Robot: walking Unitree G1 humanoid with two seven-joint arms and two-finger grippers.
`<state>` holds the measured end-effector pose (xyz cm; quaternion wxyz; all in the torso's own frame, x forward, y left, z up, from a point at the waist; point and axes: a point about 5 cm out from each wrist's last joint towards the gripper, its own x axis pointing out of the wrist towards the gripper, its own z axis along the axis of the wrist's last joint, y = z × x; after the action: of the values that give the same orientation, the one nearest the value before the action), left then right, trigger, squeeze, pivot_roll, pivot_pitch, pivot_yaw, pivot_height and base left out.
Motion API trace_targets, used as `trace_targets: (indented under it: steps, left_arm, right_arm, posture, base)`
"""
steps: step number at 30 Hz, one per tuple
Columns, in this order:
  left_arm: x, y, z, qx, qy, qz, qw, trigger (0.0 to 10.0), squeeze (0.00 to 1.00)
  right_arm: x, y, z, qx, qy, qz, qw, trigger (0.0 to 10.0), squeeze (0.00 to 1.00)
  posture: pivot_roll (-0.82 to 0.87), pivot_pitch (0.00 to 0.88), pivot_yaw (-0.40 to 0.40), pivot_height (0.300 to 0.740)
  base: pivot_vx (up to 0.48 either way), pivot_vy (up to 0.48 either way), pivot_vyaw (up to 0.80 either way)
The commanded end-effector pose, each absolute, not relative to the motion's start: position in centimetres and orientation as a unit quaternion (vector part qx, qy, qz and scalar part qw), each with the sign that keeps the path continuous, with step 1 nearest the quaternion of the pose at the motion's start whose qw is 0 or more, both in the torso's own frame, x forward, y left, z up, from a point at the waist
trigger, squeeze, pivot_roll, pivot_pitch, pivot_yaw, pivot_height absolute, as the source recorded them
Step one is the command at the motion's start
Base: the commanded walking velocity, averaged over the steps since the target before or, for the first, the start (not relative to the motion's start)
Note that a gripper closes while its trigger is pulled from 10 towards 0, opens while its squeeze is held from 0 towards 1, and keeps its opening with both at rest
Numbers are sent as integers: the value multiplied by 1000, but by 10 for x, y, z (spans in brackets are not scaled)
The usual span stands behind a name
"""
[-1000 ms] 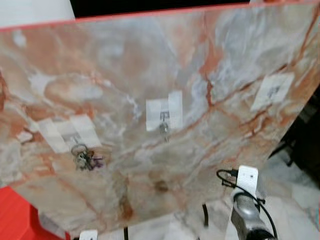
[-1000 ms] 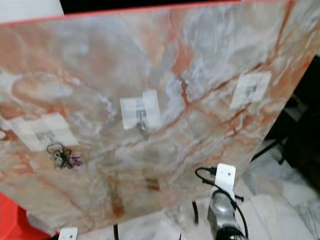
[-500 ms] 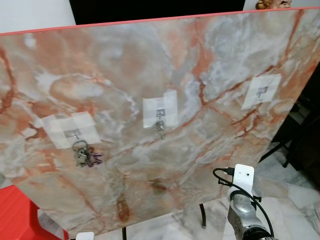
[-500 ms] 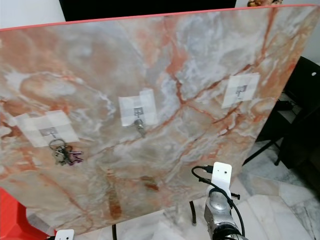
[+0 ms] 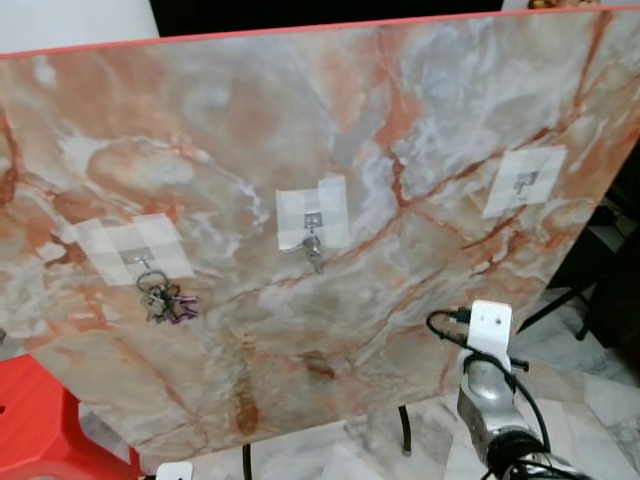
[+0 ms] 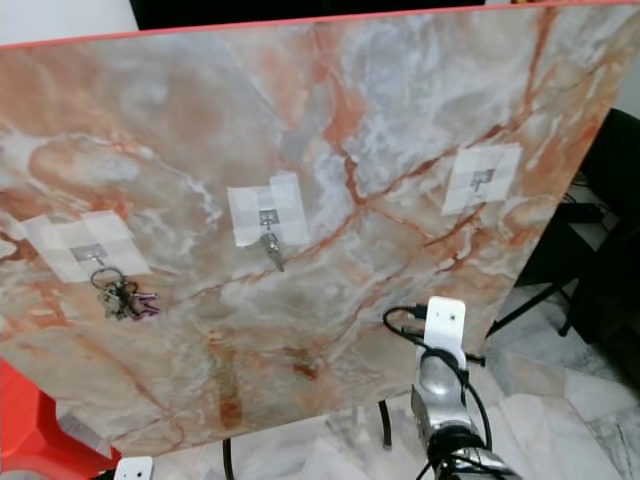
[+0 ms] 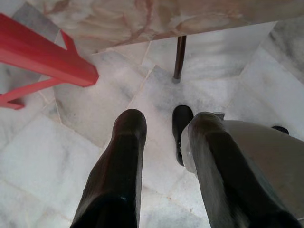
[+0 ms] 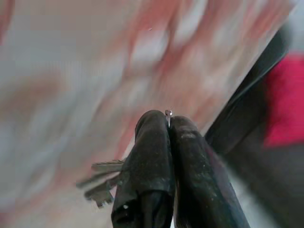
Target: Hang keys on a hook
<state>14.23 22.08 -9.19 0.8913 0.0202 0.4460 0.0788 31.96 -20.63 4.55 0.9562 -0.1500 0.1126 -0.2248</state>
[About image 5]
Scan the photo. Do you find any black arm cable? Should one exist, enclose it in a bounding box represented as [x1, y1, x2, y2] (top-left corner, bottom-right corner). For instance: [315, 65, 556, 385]
[427, 308, 553, 451]

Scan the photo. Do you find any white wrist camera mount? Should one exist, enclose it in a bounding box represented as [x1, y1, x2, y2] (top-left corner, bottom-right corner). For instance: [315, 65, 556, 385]
[157, 461, 194, 480]
[467, 300, 513, 371]

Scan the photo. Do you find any single silver key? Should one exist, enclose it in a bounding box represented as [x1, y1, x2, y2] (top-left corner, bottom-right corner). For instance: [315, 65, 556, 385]
[302, 235, 326, 276]

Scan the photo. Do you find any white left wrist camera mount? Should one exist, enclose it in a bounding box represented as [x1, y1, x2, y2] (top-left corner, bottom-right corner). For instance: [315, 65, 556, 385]
[157, 461, 194, 480]

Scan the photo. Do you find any red plastic stool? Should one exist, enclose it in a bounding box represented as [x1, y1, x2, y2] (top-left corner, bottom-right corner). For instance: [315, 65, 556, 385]
[0, 355, 141, 480]

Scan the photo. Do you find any key bunch with purple tag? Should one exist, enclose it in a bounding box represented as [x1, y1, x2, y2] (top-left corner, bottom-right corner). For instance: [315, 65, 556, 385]
[137, 270, 199, 326]

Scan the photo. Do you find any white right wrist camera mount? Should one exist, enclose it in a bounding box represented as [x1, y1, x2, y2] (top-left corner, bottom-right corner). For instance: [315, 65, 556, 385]
[467, 300, 513, 371]

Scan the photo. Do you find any marble pattern board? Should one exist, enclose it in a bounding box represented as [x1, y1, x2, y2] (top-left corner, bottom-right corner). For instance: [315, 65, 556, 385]
[0, 5, 640, 466]

